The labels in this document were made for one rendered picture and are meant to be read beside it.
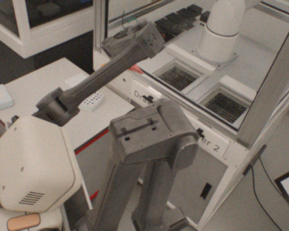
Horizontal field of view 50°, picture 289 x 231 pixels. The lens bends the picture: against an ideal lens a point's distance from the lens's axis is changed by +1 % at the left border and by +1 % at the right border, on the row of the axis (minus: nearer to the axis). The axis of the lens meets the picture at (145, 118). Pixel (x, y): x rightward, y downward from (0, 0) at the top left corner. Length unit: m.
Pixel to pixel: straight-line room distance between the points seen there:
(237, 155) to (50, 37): 1.32
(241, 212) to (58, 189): 1.82
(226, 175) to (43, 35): 1.34
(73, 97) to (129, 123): 0.50
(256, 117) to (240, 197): 1.23
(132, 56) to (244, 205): 1.77
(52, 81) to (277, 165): 1.91
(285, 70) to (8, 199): 0.95
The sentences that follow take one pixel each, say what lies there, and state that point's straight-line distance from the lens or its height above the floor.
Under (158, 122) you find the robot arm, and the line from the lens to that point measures 0.49.
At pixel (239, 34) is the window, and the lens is 1.23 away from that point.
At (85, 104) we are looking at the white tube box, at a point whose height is 0.80.
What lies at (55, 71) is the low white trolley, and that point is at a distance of 1.98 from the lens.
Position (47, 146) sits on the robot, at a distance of 0.78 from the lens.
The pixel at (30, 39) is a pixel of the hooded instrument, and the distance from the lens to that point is 1.98.
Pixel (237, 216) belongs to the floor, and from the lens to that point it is 2.39.
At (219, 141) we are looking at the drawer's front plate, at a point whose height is 0.90.
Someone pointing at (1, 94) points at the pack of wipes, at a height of 0.81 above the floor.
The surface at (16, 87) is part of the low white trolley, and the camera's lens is 1.89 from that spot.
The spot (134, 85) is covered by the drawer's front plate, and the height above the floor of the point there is 0.90.
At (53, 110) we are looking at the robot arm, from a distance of 1.00.
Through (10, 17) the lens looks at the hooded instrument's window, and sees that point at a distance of 1.97.
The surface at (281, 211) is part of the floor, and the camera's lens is 2.57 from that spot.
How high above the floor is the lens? 1.97
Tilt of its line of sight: 46 degrees down
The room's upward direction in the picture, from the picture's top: 10 degrees clockwise
